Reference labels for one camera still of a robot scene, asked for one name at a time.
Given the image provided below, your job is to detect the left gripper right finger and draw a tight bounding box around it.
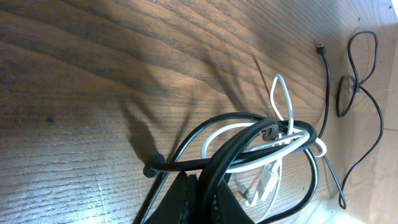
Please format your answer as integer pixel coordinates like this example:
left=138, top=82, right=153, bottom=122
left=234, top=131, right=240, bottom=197
left=213, top=179, right=254, bottom=224

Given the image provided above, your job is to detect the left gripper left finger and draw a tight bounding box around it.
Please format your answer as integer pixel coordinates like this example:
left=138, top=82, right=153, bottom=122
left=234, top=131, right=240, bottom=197
left=144, top=172, right=197, bottom=224

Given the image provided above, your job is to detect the white usb cable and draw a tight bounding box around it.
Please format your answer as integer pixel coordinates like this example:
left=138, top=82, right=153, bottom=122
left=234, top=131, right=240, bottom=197
left=200, top=73, right=328, bottom=223

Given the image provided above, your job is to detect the short black usb cable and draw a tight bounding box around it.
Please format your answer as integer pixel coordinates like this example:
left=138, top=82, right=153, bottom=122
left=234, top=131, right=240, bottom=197
left=133, top=111, right=320, bottom=224

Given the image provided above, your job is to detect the long black usb cable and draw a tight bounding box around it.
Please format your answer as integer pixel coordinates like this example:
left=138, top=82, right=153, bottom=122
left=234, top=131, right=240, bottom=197
left=315, top=30, right=385, bottom=210

